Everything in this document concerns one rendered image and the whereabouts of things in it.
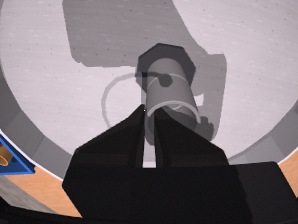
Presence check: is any bronze bushing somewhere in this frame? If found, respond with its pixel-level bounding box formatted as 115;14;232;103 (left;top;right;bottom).
0;143;13;166

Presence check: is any blue tray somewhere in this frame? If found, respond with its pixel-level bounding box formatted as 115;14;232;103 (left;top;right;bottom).
0;134;36;175

